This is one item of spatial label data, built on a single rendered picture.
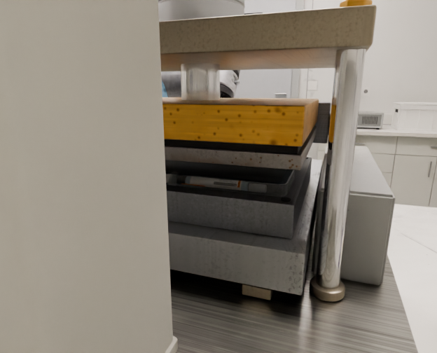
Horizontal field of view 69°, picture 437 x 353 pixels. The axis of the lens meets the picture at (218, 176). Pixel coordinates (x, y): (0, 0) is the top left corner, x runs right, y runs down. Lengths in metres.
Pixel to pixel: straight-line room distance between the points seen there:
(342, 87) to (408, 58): 3.31
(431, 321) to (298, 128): 0.43
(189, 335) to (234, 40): 0.18
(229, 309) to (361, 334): 0.08
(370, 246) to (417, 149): 2.75
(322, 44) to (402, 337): 0.17
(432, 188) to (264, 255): 2.90
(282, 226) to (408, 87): 3.32
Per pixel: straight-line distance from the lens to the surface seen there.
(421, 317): 0.59
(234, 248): 0.22
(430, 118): 3.06
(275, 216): 0.22
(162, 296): 0.17
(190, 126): 0.22
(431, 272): 0.72
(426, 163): 3.03
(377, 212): 0.25
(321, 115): 0.37
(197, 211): 0.24
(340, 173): 0.21
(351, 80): 0.20
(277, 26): 0.20
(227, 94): 0.67
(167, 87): 0.79
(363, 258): 0.26
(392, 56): 3.49
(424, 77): 3.54
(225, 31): 0.21
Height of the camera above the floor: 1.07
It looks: 15 degrees down
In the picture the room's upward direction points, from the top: straight up
